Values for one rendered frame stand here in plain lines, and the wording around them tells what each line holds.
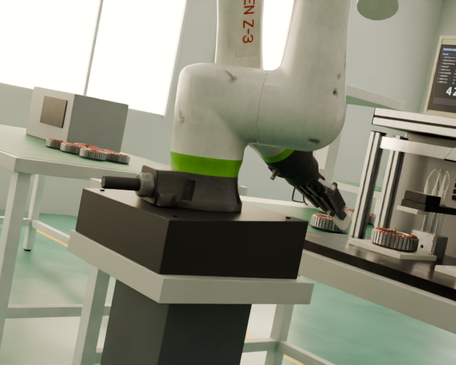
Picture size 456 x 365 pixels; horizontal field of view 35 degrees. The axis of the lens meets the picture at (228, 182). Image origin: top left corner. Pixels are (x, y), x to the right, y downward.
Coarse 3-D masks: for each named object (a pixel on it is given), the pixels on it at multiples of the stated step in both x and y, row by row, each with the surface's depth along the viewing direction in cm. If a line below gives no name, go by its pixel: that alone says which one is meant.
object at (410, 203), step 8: (408, 192) 179; (416, 192) 179; (408, 200) 179; (416, 200) 178; (424, 200) 176; (432, 200) 177; (440, 200) 180; (400, 208) 178; (408, 208) 176; (416, 208) 177; (424, 208) 176; (432, 208) 177; (440, 208) 180; (448, 208) 182; (424, 216) 186; (432, 216) 185; (440, 216) 183; (424, 224) 186; (432, 224) 185; (440, 224) 183; (432, 232) 185; (440, 232) 183
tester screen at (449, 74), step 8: (448, 48) 185; (448, 56) 184; (440, 64) 186; (448, 64) 184; (440, 72) 186; (448, 72) 184; (440, 80) 186; (448, 80) 184; (440, 88) 185; (432, 96) 187; (440, 96) 185; (448, 96) 183; (432, 104) 187; (440, 104) 185
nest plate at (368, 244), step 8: (352, 240) 176; (360, 240) 176; (368, 240) 179; (368, 248) 172; (376, 248) 170; (384, 248) 170; (392, 248) 173; (392, 256) 167; (400, 256) 165; (408, 256) 168; (416, 256) 170; (424, 256) 172; (432, 256) 174
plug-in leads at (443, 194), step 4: (432, 172) 185; (440, 172) 184; (448, 172) 185; (428, 176) 185; (440, 176) 186; (444, 176) 184; (448, 176) 184; (436, 180) 183; (440, 180) 187; (444, 180) 182; (448, 180) 184; (436, 184) 183; (440, 184) 187; (448, 184) 183; (436, 188) 186; (440, 188) 187; (448, 188) 183; (424, 192) 185; (432, 192) 183; (436, 192) 186; (440, 192) 182; (444, 192) 184; (440, 196) 182; (444, 196) 183; (444, 200) 183; (440, 204) 181
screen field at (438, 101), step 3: (435, 99) 186; (438, 99) 185; (441, 99) 185; (444, 99) 184; (447, 99) 183; (450, 99) 183; (453, 99) 182; (435, 102) 186; (438, 102) 185; (441, 102) 185; (444, 102) 184; (447, 102) 183; (450, 102) 183; (453, 102) 182; (450, 105) 183; (453, 105) 182
